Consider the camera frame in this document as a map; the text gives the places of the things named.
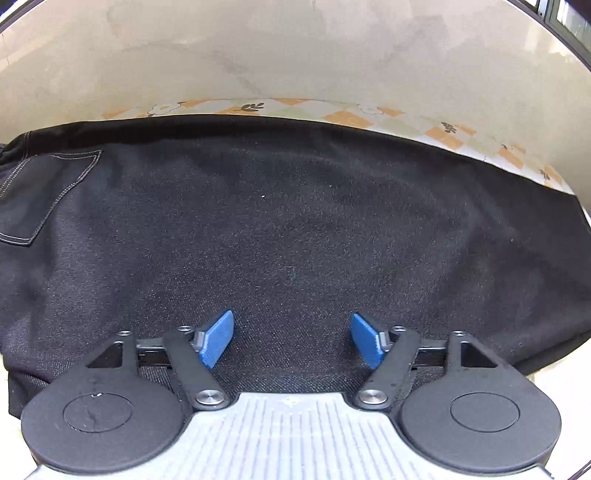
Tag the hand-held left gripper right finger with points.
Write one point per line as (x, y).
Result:
(367, 339)

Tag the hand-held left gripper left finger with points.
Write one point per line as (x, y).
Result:
(217, 339)

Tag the black pants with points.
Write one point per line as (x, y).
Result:
(277, 230)

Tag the floral checkered tablecloth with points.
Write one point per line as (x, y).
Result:
(351, 117)

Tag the black window frame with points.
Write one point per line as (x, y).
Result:
(561, 23)

